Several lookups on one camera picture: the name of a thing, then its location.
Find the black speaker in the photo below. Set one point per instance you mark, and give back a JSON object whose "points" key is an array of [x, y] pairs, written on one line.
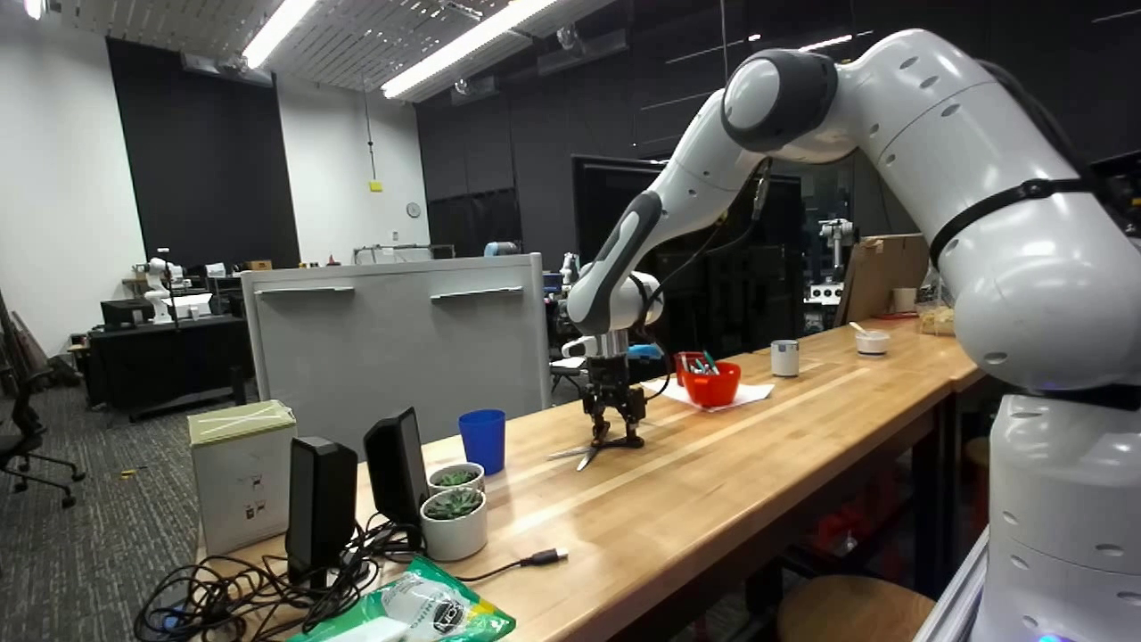
{"points": [[321, 496], [397, 469]]}

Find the small white bowl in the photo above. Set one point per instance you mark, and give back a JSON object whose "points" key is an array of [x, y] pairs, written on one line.
{"points": [[870, 344]]}

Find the black speaker front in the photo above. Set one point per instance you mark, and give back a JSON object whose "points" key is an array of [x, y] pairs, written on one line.
{"points": [[321, 496]]}

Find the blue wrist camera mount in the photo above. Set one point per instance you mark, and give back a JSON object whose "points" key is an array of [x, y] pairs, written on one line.
{"points": [[645, 350]]}

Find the green wipes packet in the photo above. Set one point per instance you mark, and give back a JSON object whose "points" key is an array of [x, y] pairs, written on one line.
{"points": [[421, 605]]}

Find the orange bowl with handle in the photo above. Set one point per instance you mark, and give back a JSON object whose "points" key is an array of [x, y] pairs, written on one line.
{"points": [[713, 386]]}

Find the white pot rear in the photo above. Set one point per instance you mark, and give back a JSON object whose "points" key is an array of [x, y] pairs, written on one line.
{"points": [[459, 476]]}

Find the black desk background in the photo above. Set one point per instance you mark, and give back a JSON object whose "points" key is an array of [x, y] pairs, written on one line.
{"points": [[158, 366]]}

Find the small white cup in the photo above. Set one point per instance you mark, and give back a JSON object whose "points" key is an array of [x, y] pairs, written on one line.
{"points": [[786, 357]]}

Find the black speaker rear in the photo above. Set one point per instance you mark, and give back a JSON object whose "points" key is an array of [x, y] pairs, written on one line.
{"points": [[397, 469]]}

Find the white paper sheet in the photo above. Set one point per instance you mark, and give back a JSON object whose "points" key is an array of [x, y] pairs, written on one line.
{"points": [[748, 394]]}

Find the black office chair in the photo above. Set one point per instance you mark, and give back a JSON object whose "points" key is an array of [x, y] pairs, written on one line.
{"points": [[25, 447]]}

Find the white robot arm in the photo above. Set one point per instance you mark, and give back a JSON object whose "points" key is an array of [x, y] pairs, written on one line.
{"points": [[1047, 296]]}

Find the black handled scissors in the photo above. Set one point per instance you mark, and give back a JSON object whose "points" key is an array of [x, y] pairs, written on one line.
{"points": [[597, 447]]}

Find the white box green lid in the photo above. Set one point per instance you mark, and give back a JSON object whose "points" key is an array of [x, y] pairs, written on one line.
{"points": [[239, 469]]}

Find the round wooden stool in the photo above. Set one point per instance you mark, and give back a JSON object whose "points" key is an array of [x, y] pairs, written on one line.
{"points": [[850, 608]]}

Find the blue plastic cup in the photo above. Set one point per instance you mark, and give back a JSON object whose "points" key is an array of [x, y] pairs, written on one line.
{"points": [[486, 435]]}

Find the cardboard box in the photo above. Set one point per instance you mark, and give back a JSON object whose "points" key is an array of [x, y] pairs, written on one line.
{"points": [[877, 268]]}

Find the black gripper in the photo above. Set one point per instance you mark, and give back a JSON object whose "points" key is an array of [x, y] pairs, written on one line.
{"points": [[609, 386]]}

